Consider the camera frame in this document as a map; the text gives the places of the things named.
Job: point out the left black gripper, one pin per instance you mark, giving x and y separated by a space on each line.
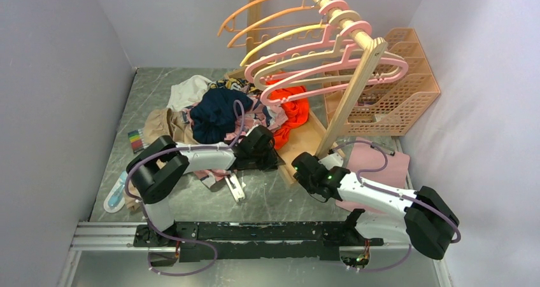
272 160

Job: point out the pink patterned shorts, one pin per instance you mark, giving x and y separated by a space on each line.
272 117

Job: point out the navy blue shorts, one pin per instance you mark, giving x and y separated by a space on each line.
214 117

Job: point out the wooden clothes rack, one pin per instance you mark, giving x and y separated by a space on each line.
312 136

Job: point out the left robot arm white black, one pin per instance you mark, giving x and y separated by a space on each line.
158 169

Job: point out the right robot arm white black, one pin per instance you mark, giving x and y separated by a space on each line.
420 218

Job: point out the orange shorts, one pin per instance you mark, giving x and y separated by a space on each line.
297 113

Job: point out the beige shorts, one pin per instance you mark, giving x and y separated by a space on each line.
168 122

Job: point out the front orange hanger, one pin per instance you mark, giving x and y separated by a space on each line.
256 26

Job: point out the orange hanger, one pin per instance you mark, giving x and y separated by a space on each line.
256 26
229 23

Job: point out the rear orange hanger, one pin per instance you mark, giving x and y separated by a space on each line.
229 23

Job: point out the yellow hanger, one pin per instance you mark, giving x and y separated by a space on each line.
283 36

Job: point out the white plastic clip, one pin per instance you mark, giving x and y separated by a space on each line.
235 187

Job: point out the yellow black patterned garment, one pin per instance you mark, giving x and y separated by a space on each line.
237 84

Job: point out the white garment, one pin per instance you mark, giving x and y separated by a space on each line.
188 92

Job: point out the pink clipboard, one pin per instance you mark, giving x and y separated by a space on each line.
364 156

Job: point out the peach plastic file organizer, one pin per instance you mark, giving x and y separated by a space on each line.
391 109

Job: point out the light blue packaged tool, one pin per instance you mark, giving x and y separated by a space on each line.
115 199

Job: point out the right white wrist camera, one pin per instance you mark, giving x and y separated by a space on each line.
332 160

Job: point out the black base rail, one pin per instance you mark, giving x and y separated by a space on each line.
203 241

